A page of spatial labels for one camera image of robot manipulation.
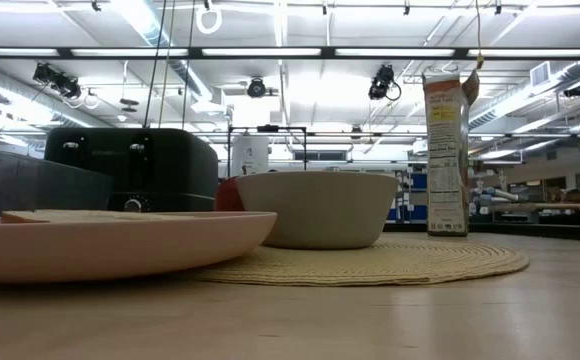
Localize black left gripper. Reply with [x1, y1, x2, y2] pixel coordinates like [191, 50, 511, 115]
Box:
[37, 159, 115, 217]

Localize sliced bagel half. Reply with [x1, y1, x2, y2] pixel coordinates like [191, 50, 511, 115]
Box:
[0, 209, 206, 225]

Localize pink round plate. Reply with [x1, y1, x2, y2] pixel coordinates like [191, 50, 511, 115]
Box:
[0, 209, 279, 285]

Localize red yellow apple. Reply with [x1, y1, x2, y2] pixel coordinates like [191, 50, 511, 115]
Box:
[213, 175, 245, 212]

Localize yellow Panda Puffs cereal box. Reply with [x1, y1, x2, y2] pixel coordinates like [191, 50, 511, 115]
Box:
[422, 69, 481, 238]

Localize black four-slot toaster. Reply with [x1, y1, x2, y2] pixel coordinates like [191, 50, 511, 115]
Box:
[43, 127, 220, 213]

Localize white cylindrical container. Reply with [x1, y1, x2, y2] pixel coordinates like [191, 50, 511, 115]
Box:
[230, 134, 270, 177]

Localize black bar with light strips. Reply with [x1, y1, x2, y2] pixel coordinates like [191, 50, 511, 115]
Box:
[0, 45, 580, 61]

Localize grey ceramic bowl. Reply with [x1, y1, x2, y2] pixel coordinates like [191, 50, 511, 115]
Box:
[235, 170, 401, 250]

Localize round woven yellow placemat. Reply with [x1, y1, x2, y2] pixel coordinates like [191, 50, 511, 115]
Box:
[189, 234, 531, 288]

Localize blue storage bins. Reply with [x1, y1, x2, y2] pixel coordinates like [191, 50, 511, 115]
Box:
[387, 172, 429, 224]

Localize white air vent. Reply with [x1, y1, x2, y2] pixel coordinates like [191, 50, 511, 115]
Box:
[529, 60, 552, 89]

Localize black hanging cable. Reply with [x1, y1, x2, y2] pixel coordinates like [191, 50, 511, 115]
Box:
[142, 0, 168, 129]
[181, 0, 196, 130]

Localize grey hanging cable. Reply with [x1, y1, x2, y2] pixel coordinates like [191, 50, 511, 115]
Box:
[157, 0, 176, 129]

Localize white hanging ring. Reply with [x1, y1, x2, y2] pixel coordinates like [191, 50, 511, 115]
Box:
[194, 2, 224, 36]

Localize yellow hanging cord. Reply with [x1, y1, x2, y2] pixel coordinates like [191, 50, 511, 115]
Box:
[473, 0, 486, 71]

